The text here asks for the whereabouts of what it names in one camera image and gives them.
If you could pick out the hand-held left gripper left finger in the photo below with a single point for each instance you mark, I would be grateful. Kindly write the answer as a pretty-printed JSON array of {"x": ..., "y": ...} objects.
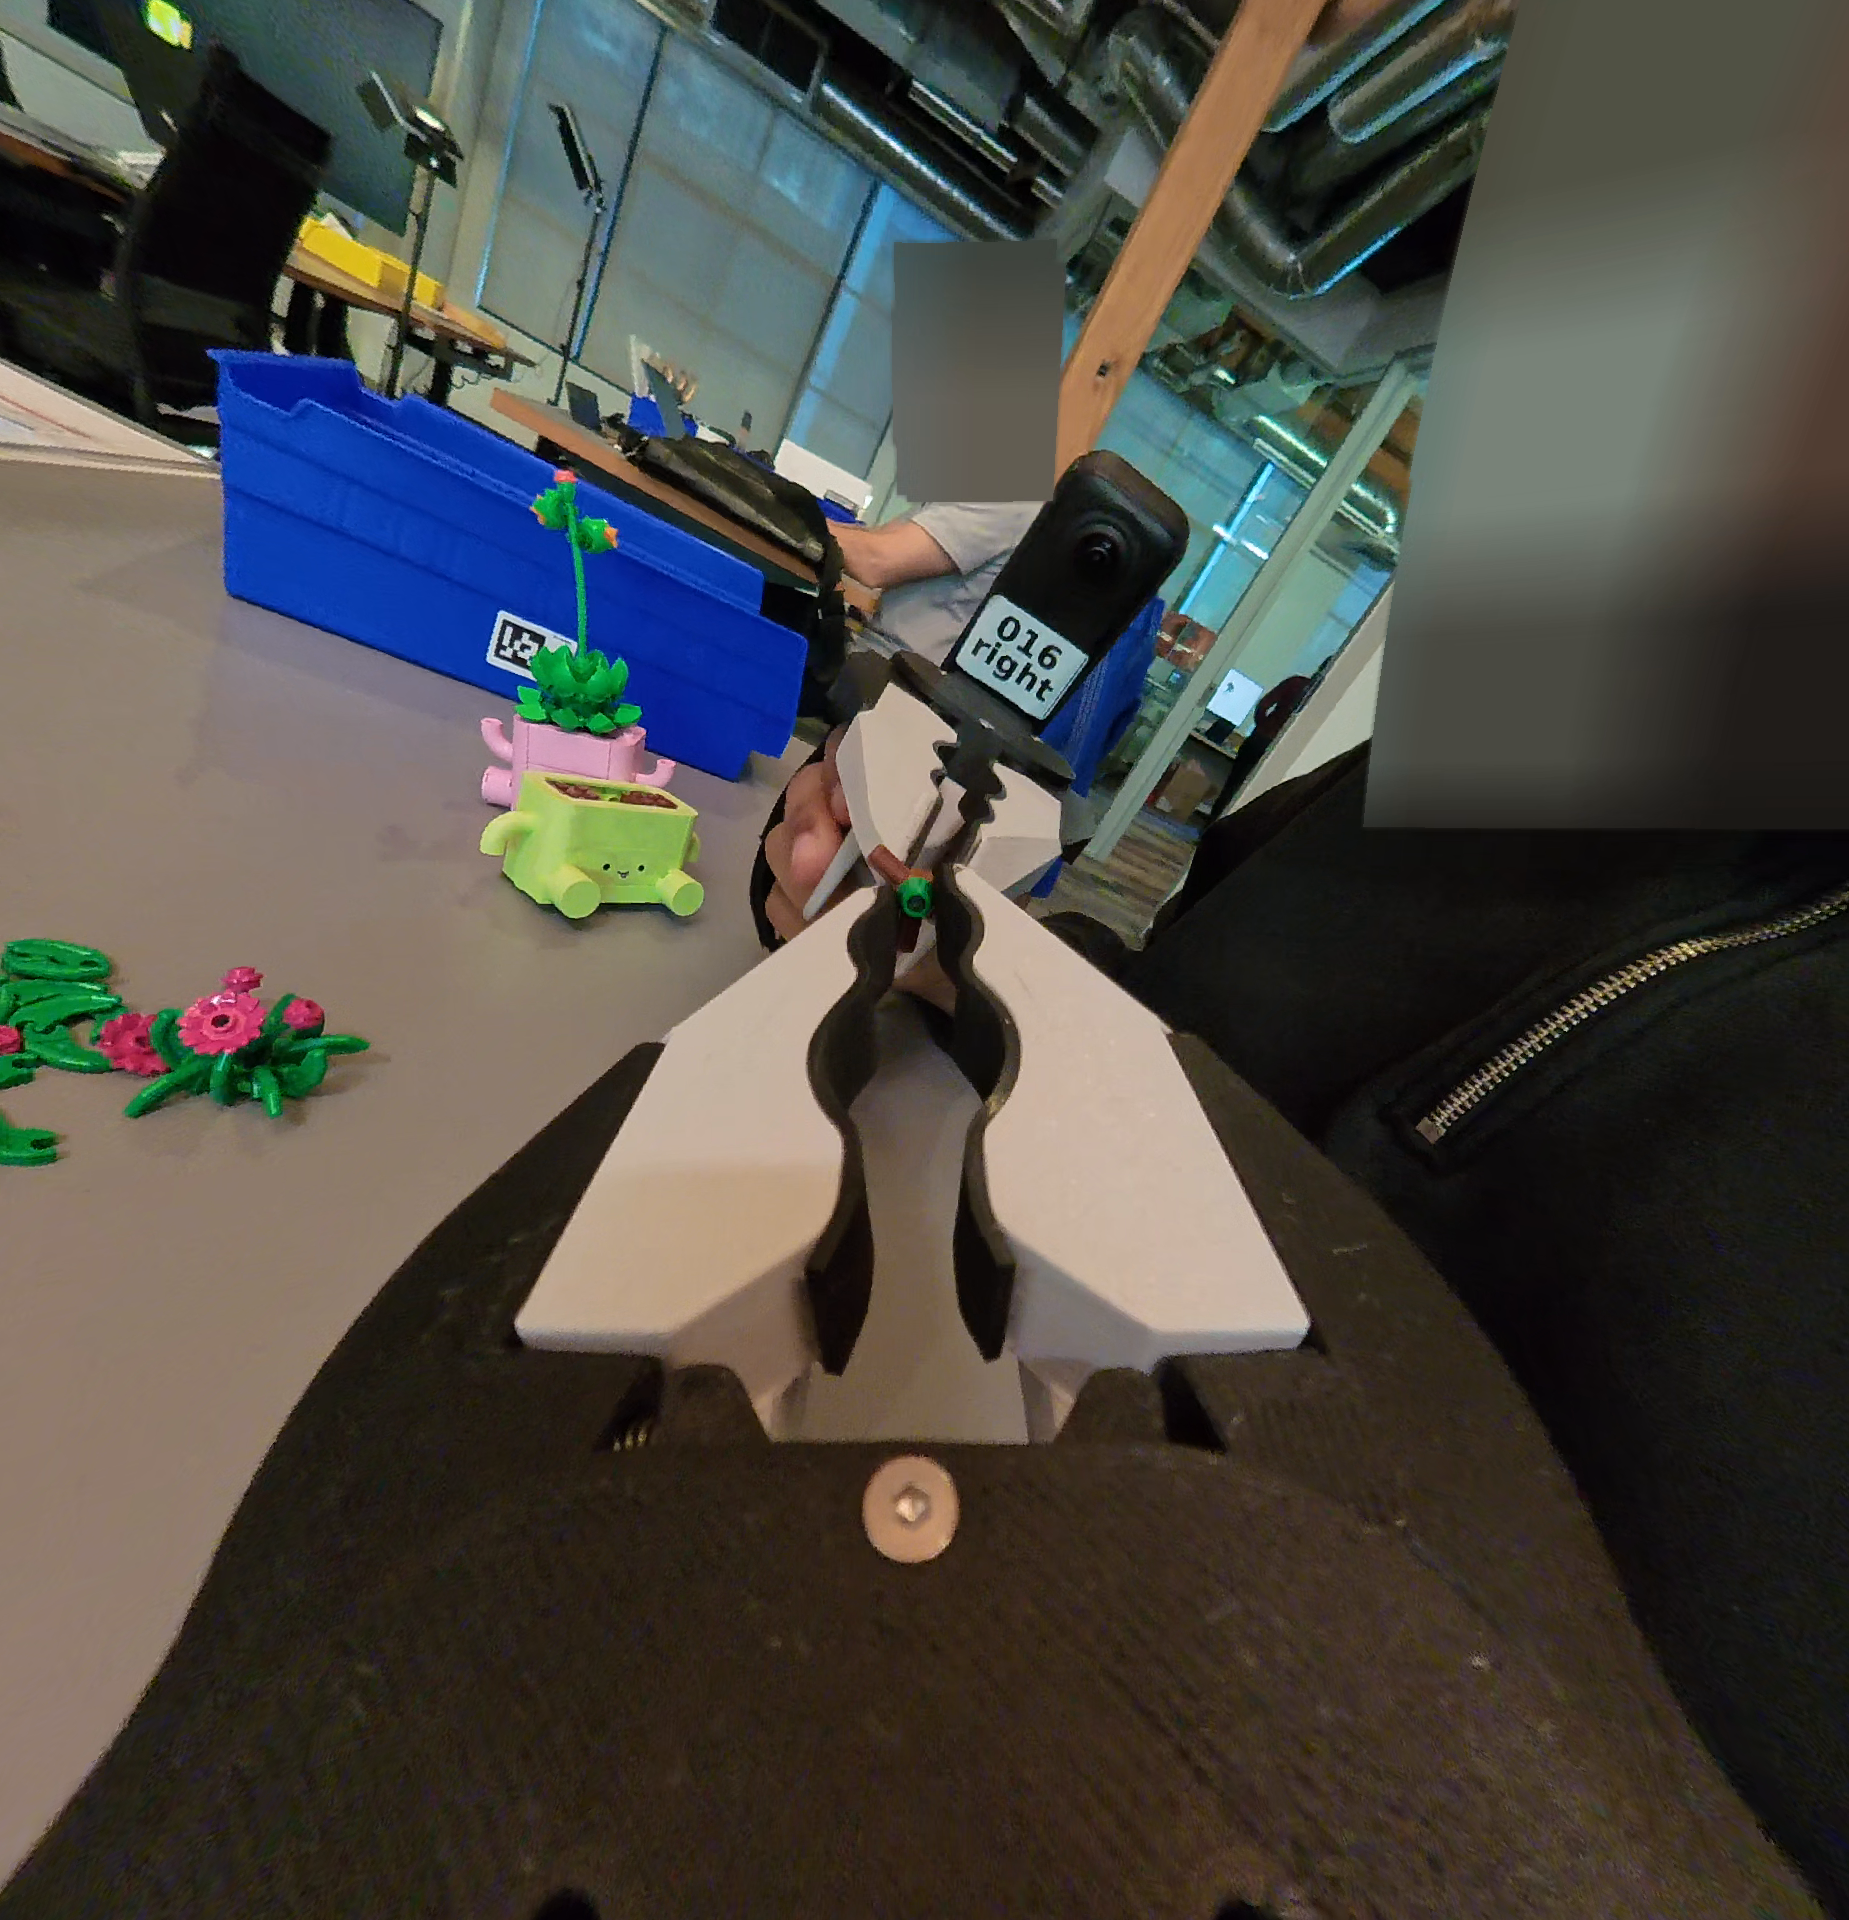
[{"x": 699, "y": 1186}]

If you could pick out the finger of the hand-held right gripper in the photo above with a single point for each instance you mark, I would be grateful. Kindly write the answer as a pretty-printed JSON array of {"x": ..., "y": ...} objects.
[
  {"x": 1028, "y": 840},
  {"x": 887, "y": 780}
]

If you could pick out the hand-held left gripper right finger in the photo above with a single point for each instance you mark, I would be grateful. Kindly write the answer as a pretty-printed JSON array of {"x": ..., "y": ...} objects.
[{"x": 1134, "y": 1186}]

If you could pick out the brown branch with pink flower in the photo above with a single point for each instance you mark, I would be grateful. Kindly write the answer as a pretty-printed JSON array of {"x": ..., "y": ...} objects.
[{"x": 912, "y": 898}]

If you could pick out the pink brick planter with succulent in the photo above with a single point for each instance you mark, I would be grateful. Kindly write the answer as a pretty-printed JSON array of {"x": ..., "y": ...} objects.
[{"x": 563, "y": 749}]

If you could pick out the person's right forearm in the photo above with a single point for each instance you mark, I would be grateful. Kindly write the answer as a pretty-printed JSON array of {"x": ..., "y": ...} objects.
[{"x": 1239, "y": 885}]

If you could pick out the person's right hand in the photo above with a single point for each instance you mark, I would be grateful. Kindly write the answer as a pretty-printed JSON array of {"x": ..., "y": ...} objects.
[{"x": 813, "y": 818}]

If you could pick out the blue striped cloth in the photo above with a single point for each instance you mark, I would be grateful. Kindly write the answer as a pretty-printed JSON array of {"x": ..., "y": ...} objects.
[{"x": 1127, "y": 689}]

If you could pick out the lime green brick planter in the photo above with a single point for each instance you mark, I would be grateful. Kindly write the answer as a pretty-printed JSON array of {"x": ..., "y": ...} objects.
[{"x": 594, "y": 840}]

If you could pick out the black bag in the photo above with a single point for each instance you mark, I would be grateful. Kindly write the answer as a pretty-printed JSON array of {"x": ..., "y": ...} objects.
[{"x": 730, "y": 481}]

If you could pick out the wooden beam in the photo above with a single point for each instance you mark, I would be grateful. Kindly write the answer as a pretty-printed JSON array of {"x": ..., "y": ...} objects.
[{"x": 1193, "y": 195}]

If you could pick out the wooden office desk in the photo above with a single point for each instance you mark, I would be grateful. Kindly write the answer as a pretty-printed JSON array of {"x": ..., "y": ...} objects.
[
  {"x": 594, "y": 451},
  {"x": 459, "y": 323}
]

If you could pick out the person's black jacket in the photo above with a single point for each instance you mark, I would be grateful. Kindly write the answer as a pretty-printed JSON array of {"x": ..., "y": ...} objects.
[{"x": 1615, "y": 1276}]

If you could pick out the pink flower leaf cluster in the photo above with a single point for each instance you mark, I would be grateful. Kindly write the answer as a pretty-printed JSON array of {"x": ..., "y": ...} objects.
[{"x": 218, "y": 1023}]

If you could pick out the blue plastic bin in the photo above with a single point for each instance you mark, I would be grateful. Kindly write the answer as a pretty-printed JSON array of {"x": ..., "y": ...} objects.
[{"x": 355, "y": 524}]

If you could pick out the pile of toy brick pieces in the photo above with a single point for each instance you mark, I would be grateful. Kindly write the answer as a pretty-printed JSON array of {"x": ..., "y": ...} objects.
[{"x": 54, "y": 1004}]

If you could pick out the panel light on stand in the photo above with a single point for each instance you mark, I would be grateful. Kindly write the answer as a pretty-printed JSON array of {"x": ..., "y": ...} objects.
[{"x": 579, "y": 150}]

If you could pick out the yellow storage bin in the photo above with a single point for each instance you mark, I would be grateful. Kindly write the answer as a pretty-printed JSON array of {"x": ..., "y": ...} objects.
[{"x": 361, "y": 262}]

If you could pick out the studio light on tripod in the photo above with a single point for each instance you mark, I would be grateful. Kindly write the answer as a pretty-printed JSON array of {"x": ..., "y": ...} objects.
[{"x": 414, "y": 135}]

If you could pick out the black office chair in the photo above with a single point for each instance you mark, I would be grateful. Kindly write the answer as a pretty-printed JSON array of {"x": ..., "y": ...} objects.
[{"x": 218, "y": 225}]

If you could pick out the large black monitor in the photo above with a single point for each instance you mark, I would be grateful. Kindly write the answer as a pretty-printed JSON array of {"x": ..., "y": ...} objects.
[{"x": 340, "y": 92}]

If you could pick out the printed paper sheet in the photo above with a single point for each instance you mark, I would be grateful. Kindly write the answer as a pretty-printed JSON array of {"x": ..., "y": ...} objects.
[{"x": 41, "y": 421}]

